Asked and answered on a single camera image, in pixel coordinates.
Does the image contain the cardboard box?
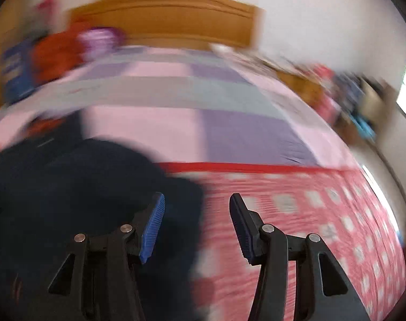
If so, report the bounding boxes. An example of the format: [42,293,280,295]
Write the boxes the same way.
[358,77,397,135]

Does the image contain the red white checkered blanket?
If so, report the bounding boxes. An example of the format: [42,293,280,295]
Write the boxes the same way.
[163,162,406,320]

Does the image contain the wooden nightstand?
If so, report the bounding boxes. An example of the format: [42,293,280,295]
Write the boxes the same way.
[274,63,324,109]

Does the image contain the light blue plastic item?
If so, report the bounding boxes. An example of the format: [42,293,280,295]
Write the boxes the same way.
[350,116,376,141]

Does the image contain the pink clothes on pile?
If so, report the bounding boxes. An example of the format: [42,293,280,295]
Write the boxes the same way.
[35,0,59,30]

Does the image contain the wooden bed headboard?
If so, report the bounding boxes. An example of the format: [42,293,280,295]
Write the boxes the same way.
[69,0,262,50]

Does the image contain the pink purple patchwork bedsheet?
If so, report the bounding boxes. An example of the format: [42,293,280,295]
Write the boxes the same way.
[0,47,358,169]

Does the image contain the orange red padded jacket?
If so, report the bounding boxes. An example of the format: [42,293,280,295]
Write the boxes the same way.
[31,20,91,85]

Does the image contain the pile of colourful clothes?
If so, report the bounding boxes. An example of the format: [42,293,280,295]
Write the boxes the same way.
[315,67,364,125]

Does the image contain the dark navy padded jacket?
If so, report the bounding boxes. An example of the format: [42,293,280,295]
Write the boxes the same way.
[0,109,205,321]

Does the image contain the blue shopping bag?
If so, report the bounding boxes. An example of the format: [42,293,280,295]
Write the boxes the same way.
[0,39,37,105]

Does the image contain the purple patterned pillow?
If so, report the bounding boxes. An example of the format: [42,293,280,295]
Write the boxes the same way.
[78,27,125,57]

